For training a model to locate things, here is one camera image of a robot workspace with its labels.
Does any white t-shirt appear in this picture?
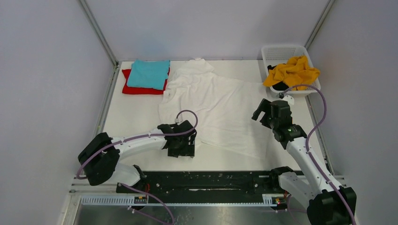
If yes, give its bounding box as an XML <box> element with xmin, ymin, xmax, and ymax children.
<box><xmin>159</xmin><ymin>59</ymin><xmax>270</xmax><ymax>157</ymax></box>

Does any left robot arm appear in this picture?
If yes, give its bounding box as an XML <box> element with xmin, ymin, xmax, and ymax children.
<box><xmin>77</xmin><ymin>120</ymin><xmax>197</xmax><ymax>193</ymax></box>

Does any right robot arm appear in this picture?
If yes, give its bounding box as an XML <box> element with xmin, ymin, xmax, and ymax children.
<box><xmin>252</xmin><ymin>99</ymin><xmax>357</xmax><ymax>225</ymax></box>

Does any black garment in basket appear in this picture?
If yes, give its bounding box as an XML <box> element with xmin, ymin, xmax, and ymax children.
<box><xmin>267</xmin><ymin>65</ymin><xmax>289</xmax><ymax>91</ymax></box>

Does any yellow t-shirt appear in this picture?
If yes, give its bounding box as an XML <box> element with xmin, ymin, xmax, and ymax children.
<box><xmin>263</xmin><ymin>55</ymin><xmax>321</xmax><ymax>88</ymax></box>

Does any white plastic basket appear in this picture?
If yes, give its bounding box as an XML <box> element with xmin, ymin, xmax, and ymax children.
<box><xmin>261</xmin><ymin>44</ymin><xmax>321</xmax><ymax>97</ymax></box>

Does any folded red t-shirt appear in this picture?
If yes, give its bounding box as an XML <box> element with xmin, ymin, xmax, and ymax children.
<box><xmin>122</xmin><ymin>69</ymin><xmax>168</xmax><ymax>95</ymax></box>

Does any folded teal t-shirt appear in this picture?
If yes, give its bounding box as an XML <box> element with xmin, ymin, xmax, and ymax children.
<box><xmin>127</xmin><ymin>60</ymin><xmax>170</xmax><ymax>90</ymax></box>

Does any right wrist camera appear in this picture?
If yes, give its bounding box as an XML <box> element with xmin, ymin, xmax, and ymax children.
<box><xmin>282</xmin><ymin>95</ymin><xmax>295</xmax><ymax>105</ymax></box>

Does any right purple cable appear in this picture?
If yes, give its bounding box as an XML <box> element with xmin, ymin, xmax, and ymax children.
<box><xmin>279</xmin><ymin>84</ymin><xmax>358</xmax><ymax>225</ymax></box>

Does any purple cable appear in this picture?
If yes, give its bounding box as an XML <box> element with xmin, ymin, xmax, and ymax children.
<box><xmin>76</xmin><ymin>110</ymin><xmax>199</xmax><ymax>225</ymax></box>
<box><xmin>279</xmin><ymin>84</ymin><xmax>358</xmax><ymax>225</ymax></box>

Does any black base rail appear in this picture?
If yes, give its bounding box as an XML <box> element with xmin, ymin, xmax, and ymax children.
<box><xmin>133</xmin><ymin>171</ymin><xmax>287</xmax><ymax>203</ymax></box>

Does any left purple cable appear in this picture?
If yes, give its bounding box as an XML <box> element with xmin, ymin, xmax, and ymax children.
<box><xmin>76</xmin><ymin>110</ymin><xmax>199</xmax><ymax>225</ymax></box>

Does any white slotted cable duct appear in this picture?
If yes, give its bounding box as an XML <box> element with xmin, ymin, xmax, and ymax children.
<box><xmin>80</xmin><ymin>194</ymin><xmax>286</xmax><ymax>207</ymax></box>

